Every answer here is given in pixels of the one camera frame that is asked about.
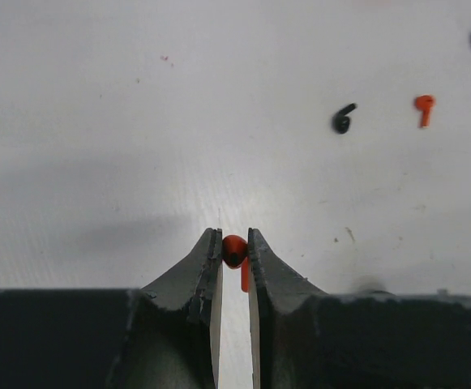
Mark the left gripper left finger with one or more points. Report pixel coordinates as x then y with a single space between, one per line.
164 335

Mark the red earbud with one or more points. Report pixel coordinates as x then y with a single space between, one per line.
425 104
235 256

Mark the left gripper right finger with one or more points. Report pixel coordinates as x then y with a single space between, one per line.
303 337

